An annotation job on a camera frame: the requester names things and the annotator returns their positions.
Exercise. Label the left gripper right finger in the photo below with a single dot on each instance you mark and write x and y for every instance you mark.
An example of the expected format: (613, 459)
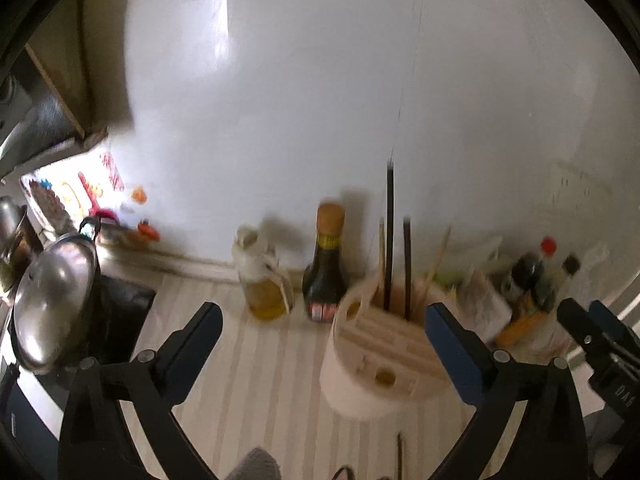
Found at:
(550, 442)

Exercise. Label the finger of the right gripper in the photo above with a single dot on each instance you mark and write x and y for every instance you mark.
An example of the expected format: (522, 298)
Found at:
(588, 335)
(611, 325)

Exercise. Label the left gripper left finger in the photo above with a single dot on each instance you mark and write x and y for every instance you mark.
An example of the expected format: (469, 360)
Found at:
(95, 442)

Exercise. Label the black chopstick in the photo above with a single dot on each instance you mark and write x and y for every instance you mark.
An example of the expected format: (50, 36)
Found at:
(399, 457)

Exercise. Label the wooden chopstick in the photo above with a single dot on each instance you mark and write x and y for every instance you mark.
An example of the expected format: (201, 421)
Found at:
(438, 258)

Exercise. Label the soy sauce bottle red cap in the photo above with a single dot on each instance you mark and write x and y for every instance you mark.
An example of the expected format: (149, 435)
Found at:
(528, 287)

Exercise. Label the steel wok lid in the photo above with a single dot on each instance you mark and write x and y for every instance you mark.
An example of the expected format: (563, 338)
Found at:
(53, 304)

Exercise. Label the black induction cooker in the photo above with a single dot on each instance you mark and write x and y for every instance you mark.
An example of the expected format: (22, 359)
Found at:
(119, 311)

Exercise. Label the person dark trousers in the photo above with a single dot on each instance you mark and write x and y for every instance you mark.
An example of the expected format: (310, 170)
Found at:
(257, 464)

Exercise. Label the pink utensil holder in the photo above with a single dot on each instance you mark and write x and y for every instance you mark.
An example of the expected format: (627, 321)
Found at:
(375, 363)

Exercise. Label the cat shaped mat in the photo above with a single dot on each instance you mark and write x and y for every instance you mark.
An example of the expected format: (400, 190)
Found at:
(344, 473)

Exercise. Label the oil bottle with white cap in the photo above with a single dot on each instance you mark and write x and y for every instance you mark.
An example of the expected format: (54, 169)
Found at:
(267, 287)

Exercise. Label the steel kettle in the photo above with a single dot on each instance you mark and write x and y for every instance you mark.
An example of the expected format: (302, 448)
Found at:
(14, 251)

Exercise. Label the dark sauce bottle brown cap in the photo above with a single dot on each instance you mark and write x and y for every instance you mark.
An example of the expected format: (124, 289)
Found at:
(324, 284)

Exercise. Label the range hood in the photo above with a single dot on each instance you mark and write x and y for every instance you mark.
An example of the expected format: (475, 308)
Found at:
(48, 110)

